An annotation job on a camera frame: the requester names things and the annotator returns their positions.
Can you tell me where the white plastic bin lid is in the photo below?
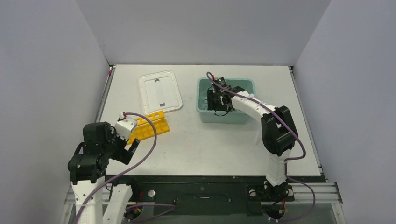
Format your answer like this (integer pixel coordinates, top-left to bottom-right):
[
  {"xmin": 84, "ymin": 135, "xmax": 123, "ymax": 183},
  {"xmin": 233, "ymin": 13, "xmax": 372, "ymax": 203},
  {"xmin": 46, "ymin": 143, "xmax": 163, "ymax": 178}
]
[{"xmin": 138, "ymin": 70, "xmax": 183, "ymax": 115}]

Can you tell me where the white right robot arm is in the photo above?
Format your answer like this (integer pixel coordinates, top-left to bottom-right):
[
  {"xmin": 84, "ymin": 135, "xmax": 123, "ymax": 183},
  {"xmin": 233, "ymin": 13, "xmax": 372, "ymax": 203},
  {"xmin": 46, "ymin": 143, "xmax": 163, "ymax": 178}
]
[{"xmin": 207, "ymin": 72, "xmax": 298, "ymax": 199}]

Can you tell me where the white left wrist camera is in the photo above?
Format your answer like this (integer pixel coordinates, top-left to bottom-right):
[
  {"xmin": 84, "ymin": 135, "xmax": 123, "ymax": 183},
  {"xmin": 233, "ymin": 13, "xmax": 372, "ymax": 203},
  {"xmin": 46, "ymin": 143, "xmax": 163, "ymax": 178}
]
[{"xmin": 114, "ymin": 113, "xmax": 137, "ymax": 142}]

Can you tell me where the teal plastic bin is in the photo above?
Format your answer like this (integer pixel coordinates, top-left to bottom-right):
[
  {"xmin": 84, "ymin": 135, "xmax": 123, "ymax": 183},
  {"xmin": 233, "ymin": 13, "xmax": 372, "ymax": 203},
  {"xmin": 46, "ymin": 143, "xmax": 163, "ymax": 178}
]
[{"xmin": 196, "ymin": 77, "xmax": 256, "ymax": 124}]

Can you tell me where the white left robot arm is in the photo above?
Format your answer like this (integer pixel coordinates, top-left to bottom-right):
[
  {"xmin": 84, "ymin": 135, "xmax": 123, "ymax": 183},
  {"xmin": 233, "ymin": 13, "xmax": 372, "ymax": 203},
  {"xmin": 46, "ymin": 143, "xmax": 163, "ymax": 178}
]
[{"xmin": 68, "ymin": 119, "xmax": 139, "ymax": 224}]

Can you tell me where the yellow test tube rack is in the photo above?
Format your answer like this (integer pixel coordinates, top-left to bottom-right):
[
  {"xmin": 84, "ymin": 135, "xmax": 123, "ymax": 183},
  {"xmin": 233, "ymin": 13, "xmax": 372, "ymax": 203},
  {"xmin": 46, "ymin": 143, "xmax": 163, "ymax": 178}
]
[{"xmin": 127, "ymin": 111, "xmax": 171, "ymax": 145}]

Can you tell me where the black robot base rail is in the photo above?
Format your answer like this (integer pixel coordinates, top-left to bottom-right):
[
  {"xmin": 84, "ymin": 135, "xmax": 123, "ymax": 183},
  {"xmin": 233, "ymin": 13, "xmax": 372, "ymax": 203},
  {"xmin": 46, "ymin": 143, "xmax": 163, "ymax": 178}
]
[{"xmin": 110, "ymin": 175, "xmax": 295, "ymax": 216}]

